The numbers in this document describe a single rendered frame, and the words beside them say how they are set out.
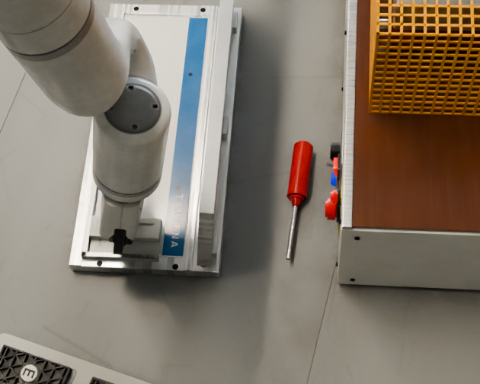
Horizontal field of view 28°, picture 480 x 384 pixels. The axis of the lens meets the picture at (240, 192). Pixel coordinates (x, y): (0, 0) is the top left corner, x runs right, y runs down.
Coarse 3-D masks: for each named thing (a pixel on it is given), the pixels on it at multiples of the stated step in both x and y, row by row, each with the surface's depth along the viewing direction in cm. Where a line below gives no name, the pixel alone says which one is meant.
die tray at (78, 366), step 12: (0, 336) 129; (12, 336) 128; (0, 348) 128; (24, 348) 128; (36, 348) 127; (48, 348) 127; (60, 360) 127; (72, 360) 126; (84, 360) 126; (72, 372) 126; (84, 372) 126; (96, 372) 125; (108, 372) 125
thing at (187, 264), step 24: (216, 24) 147; (240, 24) 147; (192, 192) 135; (192, 216) 133; (216, 216) 133; (192, 240) 131; (216, 240) 130; (72, 264) 131; (96, 264) 131; (120, 264) 131; (144, 264) 131; (168, 264) 130; (192, 264) 130; (216, 264) 130
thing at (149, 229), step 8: (96, 216) 133; (96, 224) 132; (144, 224) 132; (152, 224) 132; (160, 224) 132; (96, 232) 132; (144, 232) 131; (152, 232) 131; (160, 232) 132; (136, 240) 132; (144, 240) 131; (152, 240) 131
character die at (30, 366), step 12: (12, 348) 126; (0, 360) 127; (12, 360) 126; (24, 360) 126; (36, 360) 126; (48, 360) 125; (0, 372) 125; (12, 372) 126; (24, 372) 125; (36, 372) 125; (48, 372) 126; (60, 372) 125
